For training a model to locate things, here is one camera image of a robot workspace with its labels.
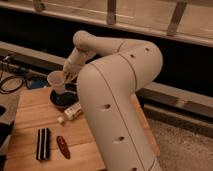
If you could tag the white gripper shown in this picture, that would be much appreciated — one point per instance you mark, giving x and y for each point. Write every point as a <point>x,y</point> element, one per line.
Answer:
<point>74,63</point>

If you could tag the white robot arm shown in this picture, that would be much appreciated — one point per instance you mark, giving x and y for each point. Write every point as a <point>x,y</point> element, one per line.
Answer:
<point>108,72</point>

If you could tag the black ceramic bowl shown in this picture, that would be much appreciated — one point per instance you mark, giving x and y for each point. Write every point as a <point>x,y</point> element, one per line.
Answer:
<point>66,99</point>

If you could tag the blue device on floor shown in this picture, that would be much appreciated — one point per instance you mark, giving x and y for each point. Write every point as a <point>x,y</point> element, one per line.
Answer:
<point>35,83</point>

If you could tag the small white cube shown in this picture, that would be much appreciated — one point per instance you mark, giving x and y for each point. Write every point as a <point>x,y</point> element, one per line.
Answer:
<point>61,119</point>

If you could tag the wooden table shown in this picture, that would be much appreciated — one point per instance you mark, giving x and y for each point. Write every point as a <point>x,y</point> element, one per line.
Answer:
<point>35,111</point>

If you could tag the dark red oval object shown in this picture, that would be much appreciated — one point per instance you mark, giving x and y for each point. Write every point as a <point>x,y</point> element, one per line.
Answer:
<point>63,147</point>

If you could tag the black white striped block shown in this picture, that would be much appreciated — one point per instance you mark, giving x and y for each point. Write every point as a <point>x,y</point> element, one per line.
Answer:
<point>43,144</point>

